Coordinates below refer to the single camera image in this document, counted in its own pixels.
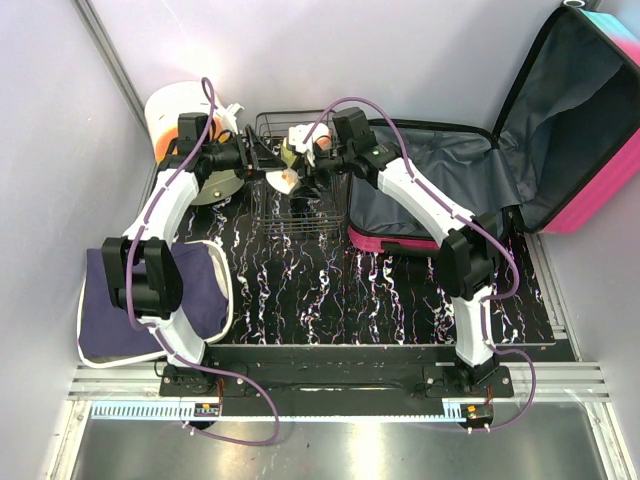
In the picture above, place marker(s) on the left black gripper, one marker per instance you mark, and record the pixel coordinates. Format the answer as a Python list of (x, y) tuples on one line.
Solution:
[(265, 160)]

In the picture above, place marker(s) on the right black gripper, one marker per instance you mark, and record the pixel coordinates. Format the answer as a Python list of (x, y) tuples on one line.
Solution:
[(316, 167)]

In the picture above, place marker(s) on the purple garment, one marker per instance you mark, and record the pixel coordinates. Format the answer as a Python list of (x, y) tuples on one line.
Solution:
[(200, 295)]

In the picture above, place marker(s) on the white rectangular tray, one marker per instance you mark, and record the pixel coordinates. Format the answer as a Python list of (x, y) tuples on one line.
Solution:
[(222, 280)]

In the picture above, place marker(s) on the pink teal cartoon suitcase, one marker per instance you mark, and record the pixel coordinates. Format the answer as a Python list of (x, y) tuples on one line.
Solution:
[(566, 138)]

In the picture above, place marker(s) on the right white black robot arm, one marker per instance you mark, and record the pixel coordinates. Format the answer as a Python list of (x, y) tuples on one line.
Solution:
[(468, 248)]

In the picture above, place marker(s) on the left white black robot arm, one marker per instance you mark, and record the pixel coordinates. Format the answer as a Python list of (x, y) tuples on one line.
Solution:
[(142, 276)]

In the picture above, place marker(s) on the yellow faceted cup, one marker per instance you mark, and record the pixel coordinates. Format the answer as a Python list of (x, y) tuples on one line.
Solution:
[(288, 154)]

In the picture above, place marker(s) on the pink ribbed cup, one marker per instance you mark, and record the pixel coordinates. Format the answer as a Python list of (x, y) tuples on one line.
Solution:
[(322, 137)]

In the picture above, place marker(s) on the black object in basket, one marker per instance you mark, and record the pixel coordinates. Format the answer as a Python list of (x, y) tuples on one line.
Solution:
[(302, 195)]

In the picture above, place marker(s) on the black marble pattern mat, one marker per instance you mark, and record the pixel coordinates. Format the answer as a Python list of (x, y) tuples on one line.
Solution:
[(312, 286)]

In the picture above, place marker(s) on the black wire basket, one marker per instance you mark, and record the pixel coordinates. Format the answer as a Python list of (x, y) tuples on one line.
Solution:
[(310, 215)]

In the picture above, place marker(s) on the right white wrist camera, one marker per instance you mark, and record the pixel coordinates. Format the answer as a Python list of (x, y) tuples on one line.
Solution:
[(300, 136)]

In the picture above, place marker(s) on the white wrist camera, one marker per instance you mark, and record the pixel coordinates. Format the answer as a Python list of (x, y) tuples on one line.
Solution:
[(300, 136), (226, 118)]

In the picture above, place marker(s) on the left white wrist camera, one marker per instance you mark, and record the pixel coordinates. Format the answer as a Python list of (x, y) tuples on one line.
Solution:
[(226, 118)]

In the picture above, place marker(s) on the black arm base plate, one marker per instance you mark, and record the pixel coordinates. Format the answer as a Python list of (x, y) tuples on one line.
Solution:
[(429, 371)]

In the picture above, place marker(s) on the aluminium frame rail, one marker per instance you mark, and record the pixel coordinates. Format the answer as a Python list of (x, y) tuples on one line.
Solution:
[(133, 392)]

